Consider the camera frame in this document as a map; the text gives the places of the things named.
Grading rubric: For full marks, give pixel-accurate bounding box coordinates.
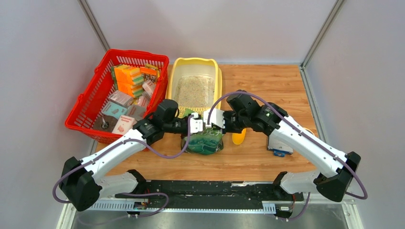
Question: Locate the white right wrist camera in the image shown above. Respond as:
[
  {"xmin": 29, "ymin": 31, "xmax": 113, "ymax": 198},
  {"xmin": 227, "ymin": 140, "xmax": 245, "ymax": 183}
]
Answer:
[{"xmin": 202, "ymin": 108, "xmax": 225, "ymax": 129}]

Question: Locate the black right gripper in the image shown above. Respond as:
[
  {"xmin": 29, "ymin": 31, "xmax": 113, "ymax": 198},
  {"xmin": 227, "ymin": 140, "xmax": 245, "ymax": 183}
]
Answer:
[{"xmin": 216, "ymin": 110, "xmax": 249, "ymax": 134}]

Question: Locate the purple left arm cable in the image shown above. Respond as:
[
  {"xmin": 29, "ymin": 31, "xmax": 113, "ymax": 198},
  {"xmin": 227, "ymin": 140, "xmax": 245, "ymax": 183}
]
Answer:
[{"xmin": 52, "ymin": 114, "xmax": 195, "ymax": 219}]

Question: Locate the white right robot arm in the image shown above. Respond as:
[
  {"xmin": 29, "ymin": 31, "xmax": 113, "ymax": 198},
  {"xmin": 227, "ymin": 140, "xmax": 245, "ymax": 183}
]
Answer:
[{"xmin": 215, "ymin": 90, "xmax": 369, "ymax": 202}]

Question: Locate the red plastic basket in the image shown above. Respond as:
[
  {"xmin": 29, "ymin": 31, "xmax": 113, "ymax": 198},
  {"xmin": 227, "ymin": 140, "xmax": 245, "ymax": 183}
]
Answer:
[{"xmin": 65, "ymin": 49, "xmax": 169, "ymax": 145}]

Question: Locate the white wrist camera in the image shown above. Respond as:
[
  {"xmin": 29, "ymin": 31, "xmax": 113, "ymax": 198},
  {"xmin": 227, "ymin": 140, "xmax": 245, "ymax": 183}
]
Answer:
[
  {"xmin": 202, "ymin": 108, "xmax": 225, "ymax": 129},
  {"xmin": 188, "ymin": 112, "xmax": 204, "ymax": 134}
]

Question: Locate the yellow litter box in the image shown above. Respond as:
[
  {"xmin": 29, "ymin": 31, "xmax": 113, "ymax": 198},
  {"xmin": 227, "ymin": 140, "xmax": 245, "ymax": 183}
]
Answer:
[{"xmin": 166, "ymin": 58, "xmax": 223, "ymax": 118}]

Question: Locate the orange sponge pack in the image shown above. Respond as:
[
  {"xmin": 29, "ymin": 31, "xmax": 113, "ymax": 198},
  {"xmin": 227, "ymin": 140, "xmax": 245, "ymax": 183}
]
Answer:
[{"xmin": 111, "ymin": 64, "xmax": 144, "ymax": 98}]

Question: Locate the blue razor package box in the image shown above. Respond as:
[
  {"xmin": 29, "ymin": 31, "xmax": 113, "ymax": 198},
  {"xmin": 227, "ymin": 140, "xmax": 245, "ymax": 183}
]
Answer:
[{"xmin": 266, "ymin": 135, "xmax": 294, "ymax": 157}]

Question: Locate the green cat litter bag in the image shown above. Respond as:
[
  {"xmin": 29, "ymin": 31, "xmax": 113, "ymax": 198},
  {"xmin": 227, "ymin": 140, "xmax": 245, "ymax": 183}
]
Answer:
[{"xmin": 185, "ymin": 128, "xmax": 224, "ymax": 155}]

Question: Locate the yellow litter scoop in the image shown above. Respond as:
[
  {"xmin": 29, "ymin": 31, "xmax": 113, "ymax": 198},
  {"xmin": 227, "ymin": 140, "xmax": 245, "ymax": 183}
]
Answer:
[{"xmin": 232, "ymin": 129, "xmax": 246, "ymax": 145}]

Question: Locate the pink sponge box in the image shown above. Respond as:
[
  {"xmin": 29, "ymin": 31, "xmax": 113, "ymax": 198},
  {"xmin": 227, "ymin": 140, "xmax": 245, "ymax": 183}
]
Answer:
[{"xmin": 112, "ymin": 115, "xmax": 137, "ymax": 135}]

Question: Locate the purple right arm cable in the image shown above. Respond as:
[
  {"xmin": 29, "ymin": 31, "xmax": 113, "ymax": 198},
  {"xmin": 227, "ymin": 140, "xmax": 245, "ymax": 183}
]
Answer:
[{"xmin": 207, "ymin": 91, "xmax": 369, "ymax": 221}]

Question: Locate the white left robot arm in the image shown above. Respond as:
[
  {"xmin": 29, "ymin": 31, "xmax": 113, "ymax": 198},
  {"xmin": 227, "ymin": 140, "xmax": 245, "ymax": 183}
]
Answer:
[{"xmin": 52, "ymin": 99, "xmax": 204, "ymax": 211}]

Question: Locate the pink teal small box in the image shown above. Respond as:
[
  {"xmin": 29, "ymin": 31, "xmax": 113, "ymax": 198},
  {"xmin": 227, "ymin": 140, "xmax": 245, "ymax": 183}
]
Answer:
[{"xmin": 101, "ymin": 90, "xmax": 134, "ymax": 119}]

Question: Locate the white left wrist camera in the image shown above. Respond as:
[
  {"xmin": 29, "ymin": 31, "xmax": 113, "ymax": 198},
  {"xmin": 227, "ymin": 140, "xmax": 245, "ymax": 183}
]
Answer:
[{"xmin": 188, "ymin": 112, "xmax": 204, "ymax": 134}]

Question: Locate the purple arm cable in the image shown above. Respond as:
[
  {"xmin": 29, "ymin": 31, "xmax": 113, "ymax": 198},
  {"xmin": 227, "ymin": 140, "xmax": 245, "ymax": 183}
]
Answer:
[
  {"xmin": 207, "ymin": 91, "xmax": 369, "ymax": 221},
  {"xmin": 52, "ymin": 114, "xmax": 195, "ymax": 219}
]

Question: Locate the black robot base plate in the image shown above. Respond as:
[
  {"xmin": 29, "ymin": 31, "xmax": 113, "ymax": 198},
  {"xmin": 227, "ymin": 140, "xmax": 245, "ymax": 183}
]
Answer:
[{"xmin": 135, "ymin": 180, "xmax": 304, "ymax": 210}]

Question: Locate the orange patterned snack box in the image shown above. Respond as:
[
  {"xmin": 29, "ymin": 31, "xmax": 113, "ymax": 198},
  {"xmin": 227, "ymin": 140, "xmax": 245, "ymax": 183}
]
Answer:
[{"xmin": 139, "ymin": 64, "xmax": 160, "ymax": 84}]

